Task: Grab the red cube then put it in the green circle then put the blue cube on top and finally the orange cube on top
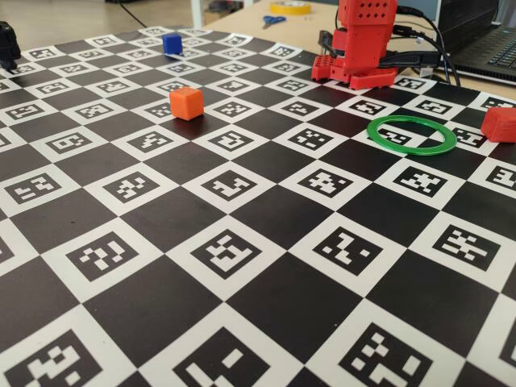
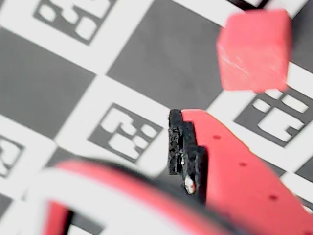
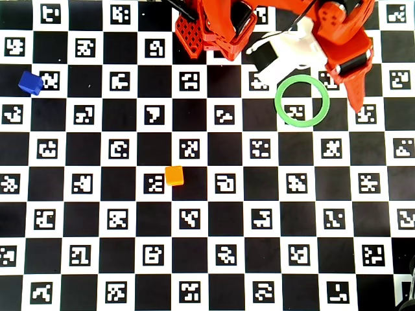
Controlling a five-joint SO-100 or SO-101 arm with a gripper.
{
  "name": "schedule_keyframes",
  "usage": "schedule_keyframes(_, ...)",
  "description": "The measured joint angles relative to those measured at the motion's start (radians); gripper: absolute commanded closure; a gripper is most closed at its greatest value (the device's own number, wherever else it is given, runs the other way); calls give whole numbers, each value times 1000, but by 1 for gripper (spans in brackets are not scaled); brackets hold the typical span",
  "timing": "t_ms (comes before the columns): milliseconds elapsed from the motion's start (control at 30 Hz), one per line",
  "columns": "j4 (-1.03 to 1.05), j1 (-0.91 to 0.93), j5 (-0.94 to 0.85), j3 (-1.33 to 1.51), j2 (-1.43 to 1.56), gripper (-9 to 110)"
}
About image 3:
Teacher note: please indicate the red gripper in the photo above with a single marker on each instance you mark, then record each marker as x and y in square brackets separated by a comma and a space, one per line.
[354, 65]

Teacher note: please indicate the orange cube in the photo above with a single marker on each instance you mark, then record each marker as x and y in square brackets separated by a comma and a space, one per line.
[174, 175]

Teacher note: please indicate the blue cube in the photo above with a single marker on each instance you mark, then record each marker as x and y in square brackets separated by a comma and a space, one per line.
[30, 82]

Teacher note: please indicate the red robot arm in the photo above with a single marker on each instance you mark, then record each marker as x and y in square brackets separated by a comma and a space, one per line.
[220, 19]

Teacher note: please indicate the black white marker checkerboard mat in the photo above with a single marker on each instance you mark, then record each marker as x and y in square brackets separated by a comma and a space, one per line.
[207, 226]

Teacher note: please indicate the white mounted wrist camera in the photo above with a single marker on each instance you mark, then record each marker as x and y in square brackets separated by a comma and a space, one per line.
[291, 48]

